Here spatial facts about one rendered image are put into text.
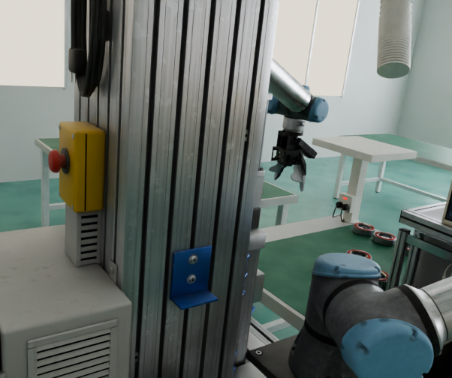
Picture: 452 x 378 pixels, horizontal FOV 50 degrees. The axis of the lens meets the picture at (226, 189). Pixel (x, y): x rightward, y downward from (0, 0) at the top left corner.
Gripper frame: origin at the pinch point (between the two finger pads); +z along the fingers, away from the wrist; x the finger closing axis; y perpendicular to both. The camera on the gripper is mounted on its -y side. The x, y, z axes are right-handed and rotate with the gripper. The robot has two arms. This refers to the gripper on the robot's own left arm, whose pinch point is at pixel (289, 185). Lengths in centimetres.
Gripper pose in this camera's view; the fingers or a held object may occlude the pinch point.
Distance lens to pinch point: 172.5
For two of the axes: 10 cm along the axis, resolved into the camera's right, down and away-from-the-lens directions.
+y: -8.2, 0.8, -5.6
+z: -1.0, 9.5, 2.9
